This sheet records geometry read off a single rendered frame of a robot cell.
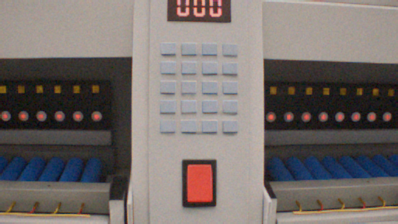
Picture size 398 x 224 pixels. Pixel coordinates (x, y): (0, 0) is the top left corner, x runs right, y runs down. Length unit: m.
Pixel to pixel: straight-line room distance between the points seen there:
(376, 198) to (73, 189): 0.28
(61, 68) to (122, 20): 0.21
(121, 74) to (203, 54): 0.22
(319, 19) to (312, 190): 0.15
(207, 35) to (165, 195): 0.12
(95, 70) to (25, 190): 0.19
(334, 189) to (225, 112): 0.15
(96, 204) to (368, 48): 0.26
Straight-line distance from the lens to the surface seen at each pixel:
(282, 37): 0.36
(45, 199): 0.42
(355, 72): 0.59
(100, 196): 0.41
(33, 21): 0.36
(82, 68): 0.55
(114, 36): 0.35
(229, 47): 0.34
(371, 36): 0.39
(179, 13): 0.34
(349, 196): 0.44
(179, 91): 0.33
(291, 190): 0.42
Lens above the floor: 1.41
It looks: 2 degrees up
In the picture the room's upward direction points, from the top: straight up
